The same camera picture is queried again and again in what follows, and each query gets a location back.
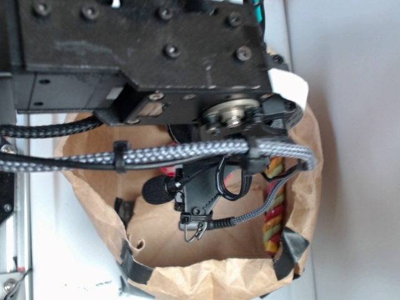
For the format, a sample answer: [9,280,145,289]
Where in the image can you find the brown paper bag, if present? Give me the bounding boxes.
[64,107,324,299]

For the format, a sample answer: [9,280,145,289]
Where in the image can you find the multicolour twisted rope toy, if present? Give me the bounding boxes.
[262,157,285,256]

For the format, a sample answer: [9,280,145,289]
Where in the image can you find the red paper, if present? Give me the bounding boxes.
[159,167,235,181]

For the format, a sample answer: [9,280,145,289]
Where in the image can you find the white paper label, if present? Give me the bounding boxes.
[267,68,309,113]

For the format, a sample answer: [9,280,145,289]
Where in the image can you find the black metal bracket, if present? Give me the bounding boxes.
[0,137,16,228]

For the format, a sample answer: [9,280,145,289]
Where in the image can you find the teal and red wires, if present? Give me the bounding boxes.
[243,0,269,41]

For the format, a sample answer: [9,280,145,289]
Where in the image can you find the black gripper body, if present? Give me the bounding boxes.
[12,1,304,143]

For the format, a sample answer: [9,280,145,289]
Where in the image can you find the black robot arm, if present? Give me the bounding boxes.
[1,1,308,143]

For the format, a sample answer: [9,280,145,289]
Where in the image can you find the grey braided cable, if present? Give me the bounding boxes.
[0,120,319,232]

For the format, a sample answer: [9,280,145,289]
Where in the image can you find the small black microphone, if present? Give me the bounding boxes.
[142,175,183,205]

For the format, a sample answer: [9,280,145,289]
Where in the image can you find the aluminium frame rail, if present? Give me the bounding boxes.
[0,112,34,300]

